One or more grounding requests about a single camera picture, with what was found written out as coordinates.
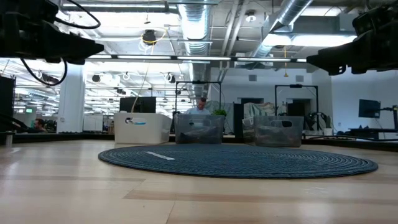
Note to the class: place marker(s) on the green potted plant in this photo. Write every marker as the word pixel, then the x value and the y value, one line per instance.
pixel 219 112

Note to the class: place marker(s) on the black cabinet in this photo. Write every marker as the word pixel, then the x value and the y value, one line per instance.
pixel 6 102

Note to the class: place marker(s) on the dark wall monitor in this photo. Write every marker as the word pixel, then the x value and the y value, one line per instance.
pixel 369 108

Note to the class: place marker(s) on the black bar with light strips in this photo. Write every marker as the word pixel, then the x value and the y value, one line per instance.
pixel 174 58

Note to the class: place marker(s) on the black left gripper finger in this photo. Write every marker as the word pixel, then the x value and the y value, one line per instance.
pixel 91 51
pixel 60 39

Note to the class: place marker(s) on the black ceiling speaker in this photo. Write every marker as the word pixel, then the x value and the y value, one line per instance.
pixel 95 78
pixel 171 78

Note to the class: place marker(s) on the black metal frame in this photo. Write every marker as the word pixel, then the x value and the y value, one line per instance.
pixel 295 86

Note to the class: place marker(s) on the white square pillar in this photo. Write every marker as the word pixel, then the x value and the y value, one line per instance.
pixel 71 99

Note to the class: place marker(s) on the small white paper strip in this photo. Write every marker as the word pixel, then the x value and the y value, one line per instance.
pixel 160 155

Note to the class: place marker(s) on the plant in white pot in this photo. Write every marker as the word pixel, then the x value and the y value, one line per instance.
pixel 327 132

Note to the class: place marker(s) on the black computer monitor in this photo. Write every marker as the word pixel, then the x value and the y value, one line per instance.
pixel 140 104

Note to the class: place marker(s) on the grey translucent plastic bin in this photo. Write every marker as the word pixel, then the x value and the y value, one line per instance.
pixel 280 127
pixel 199 121

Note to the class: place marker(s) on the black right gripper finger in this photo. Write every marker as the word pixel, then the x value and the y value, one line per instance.
pixel 351 44
pixel 335 60

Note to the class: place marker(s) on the black ceiling camera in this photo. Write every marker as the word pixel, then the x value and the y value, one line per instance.
pixel 149 37

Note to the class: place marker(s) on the person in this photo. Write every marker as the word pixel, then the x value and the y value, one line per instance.
pixel 39 125
pixel 199 109

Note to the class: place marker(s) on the black desk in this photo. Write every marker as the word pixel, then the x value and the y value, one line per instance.
pixel 373 130

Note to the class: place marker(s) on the white plastic bin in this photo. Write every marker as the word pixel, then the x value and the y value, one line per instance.
pixel 140 132

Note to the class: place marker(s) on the round dark blue woven placemat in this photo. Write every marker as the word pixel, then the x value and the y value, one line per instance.
pixel 248 165

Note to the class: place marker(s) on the white cabinet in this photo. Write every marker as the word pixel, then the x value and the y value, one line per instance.
pixel 93 123

